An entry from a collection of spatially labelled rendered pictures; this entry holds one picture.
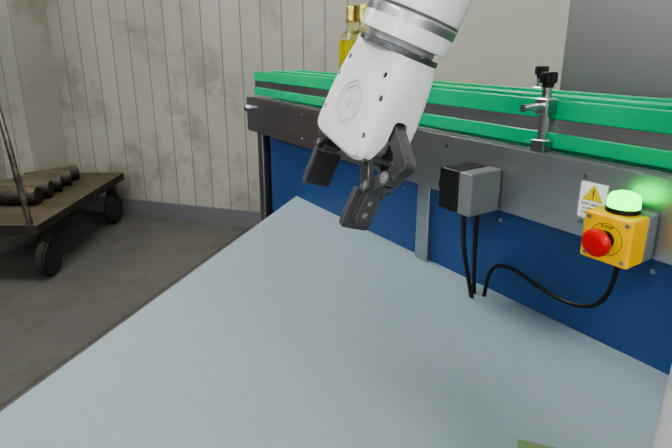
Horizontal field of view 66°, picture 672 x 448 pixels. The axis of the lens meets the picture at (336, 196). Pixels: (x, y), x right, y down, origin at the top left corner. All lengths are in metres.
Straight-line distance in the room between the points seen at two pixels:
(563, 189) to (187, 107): 3.05
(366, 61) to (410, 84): 0.05
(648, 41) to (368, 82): 0.80
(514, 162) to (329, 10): 2.38
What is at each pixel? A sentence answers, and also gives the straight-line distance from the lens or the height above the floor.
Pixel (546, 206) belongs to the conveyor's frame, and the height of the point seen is 0.96.
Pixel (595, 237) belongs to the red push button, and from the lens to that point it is 0.79.
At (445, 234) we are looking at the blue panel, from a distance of 1.15.
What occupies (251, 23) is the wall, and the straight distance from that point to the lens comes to 3.42.
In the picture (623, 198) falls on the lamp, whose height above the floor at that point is 1.02.
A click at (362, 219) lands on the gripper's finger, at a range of 0.47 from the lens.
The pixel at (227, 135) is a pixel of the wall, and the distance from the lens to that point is 3.56.
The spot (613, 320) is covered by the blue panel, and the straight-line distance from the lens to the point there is 0.96.
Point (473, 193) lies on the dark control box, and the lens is 0.94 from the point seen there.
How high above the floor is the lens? 1.22
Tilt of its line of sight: 16 degrees down
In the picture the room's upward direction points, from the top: straight up
